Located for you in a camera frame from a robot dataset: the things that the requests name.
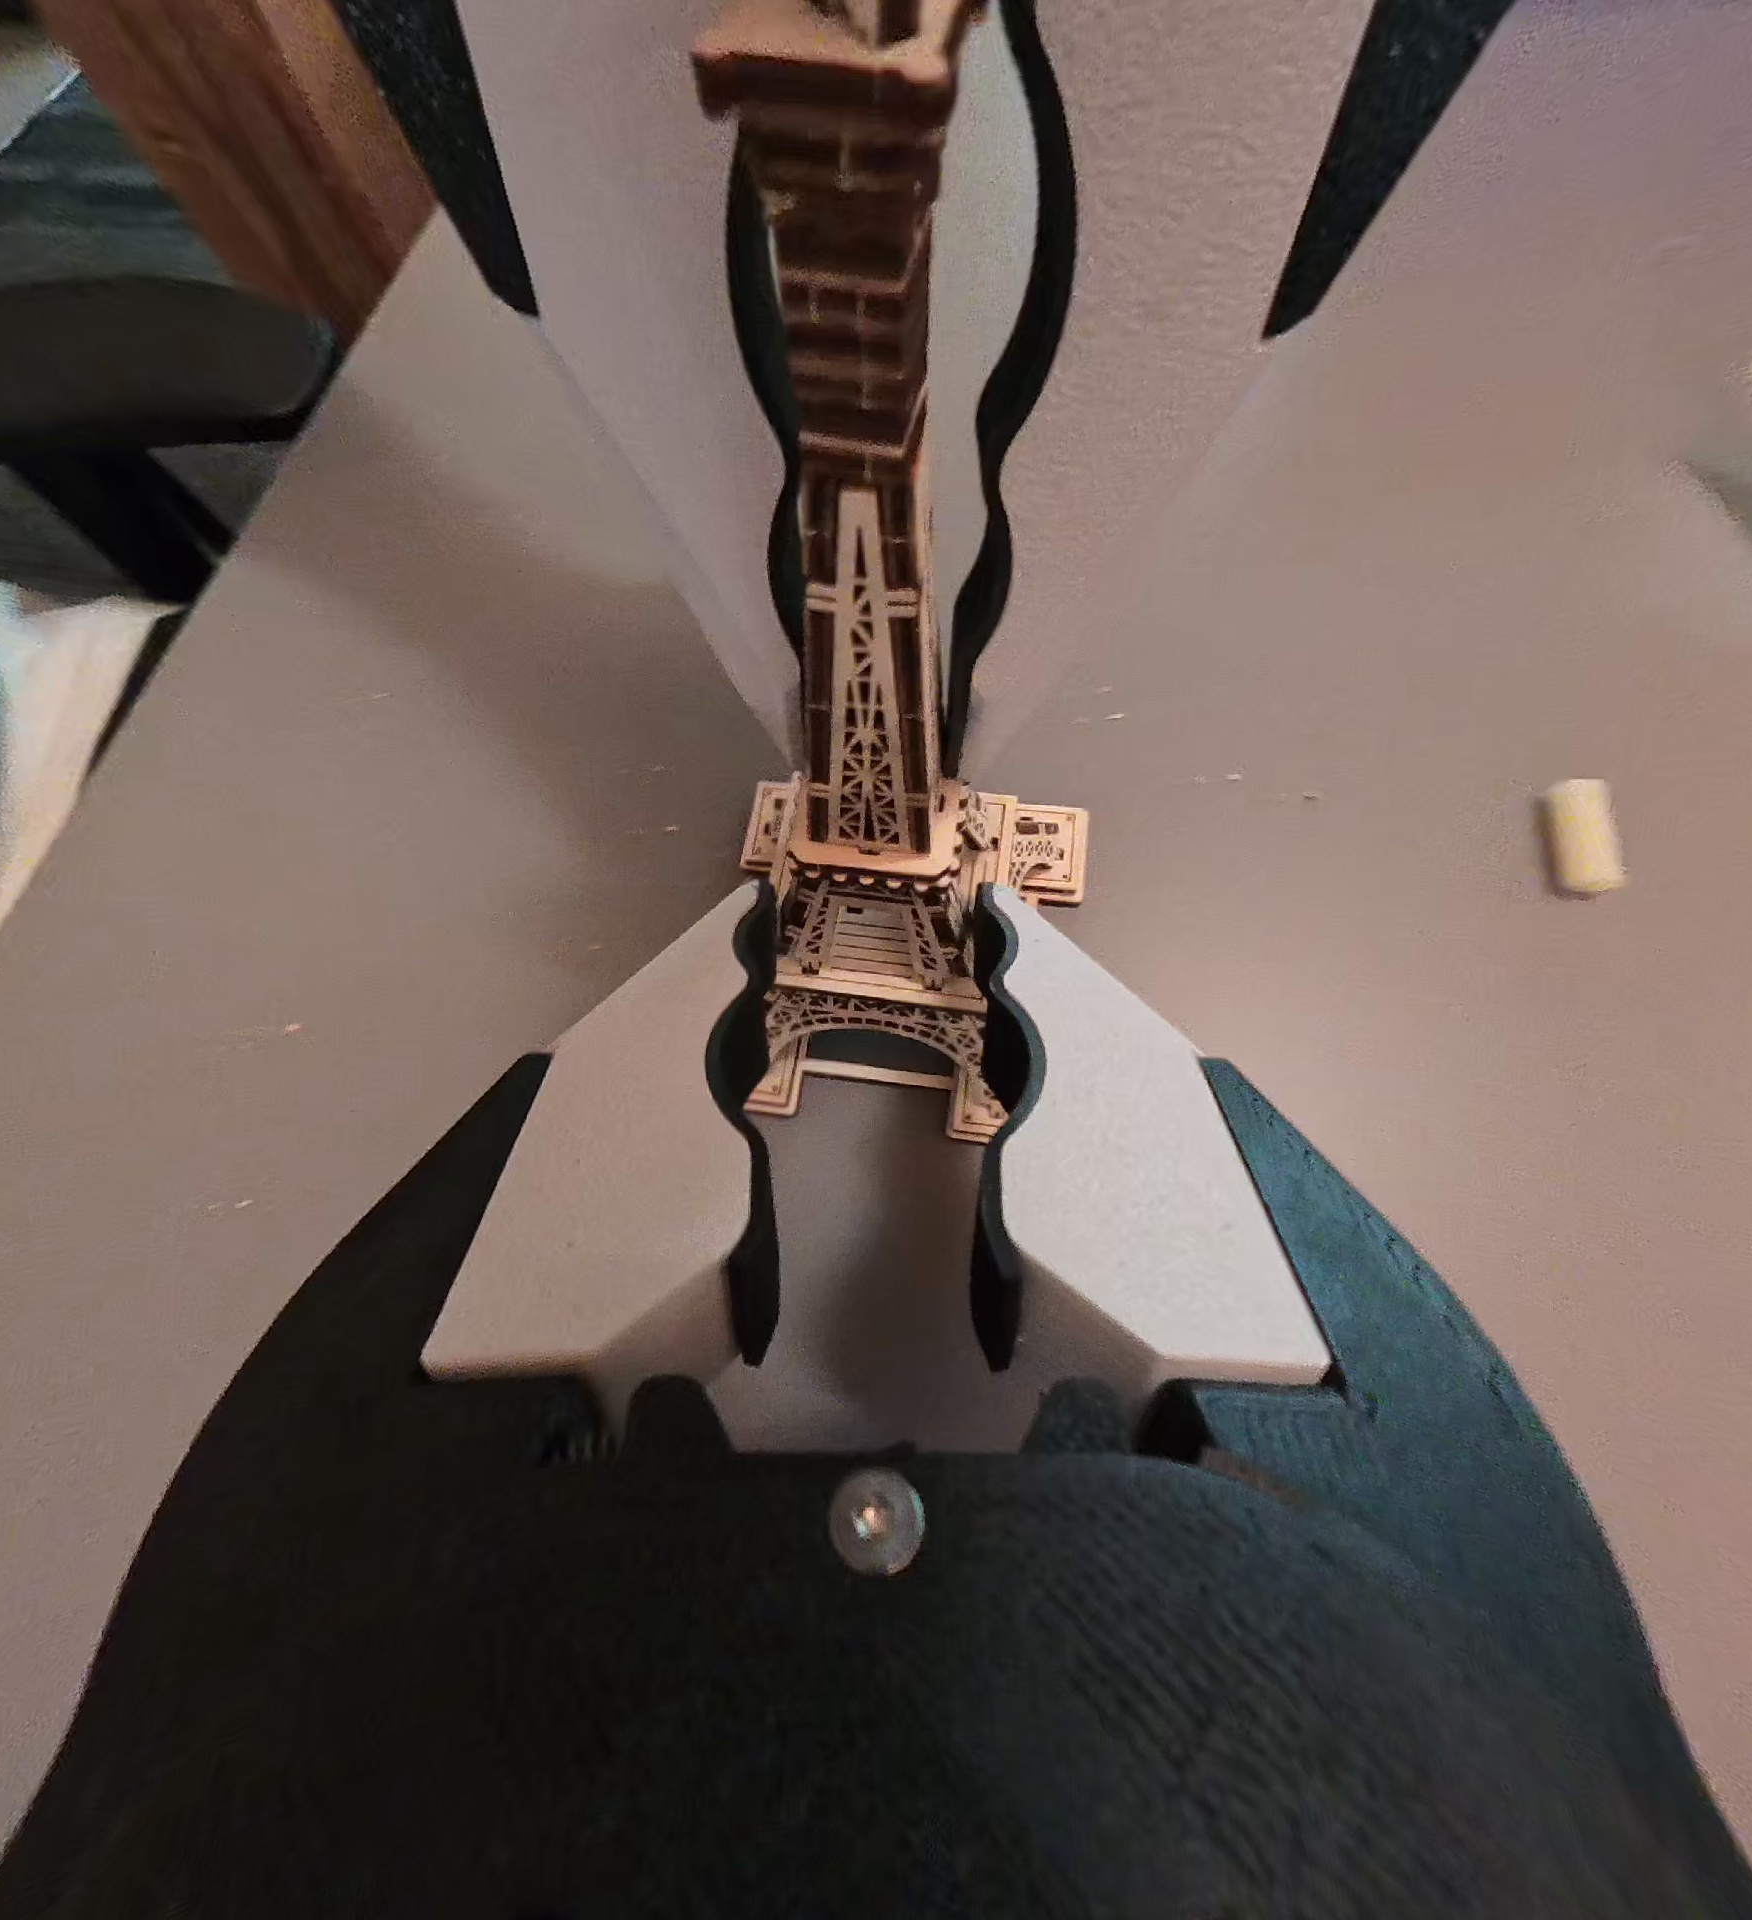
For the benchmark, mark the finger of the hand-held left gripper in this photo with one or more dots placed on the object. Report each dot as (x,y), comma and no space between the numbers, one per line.
(1163,225)
(620,225)

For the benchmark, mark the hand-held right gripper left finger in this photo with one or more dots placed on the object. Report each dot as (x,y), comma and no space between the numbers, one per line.
(594,1202)

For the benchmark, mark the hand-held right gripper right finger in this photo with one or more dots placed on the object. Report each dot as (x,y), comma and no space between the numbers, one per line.
(1163,1202)

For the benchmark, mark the wooden tower model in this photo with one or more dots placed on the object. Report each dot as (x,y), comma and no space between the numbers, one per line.
(859,304)

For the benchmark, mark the grey desk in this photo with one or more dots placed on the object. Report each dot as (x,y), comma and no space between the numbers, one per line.
(1339,673)

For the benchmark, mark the black office chair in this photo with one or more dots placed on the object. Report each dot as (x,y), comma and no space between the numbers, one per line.
(96,359)

